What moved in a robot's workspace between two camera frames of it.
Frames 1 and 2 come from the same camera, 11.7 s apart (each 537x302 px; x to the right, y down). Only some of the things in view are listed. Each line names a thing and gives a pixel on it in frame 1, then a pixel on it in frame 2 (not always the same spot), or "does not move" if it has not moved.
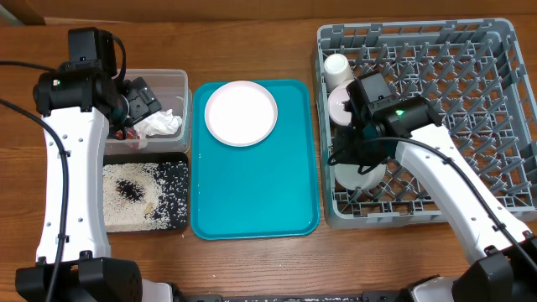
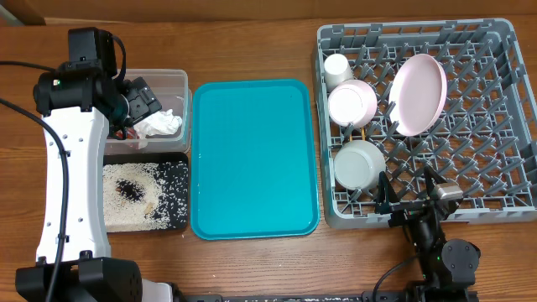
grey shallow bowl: (348, 176) does not move
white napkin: (159, 123) does not move
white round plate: (241, 113) → (417, 94)
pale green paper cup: (336, 70) does not move
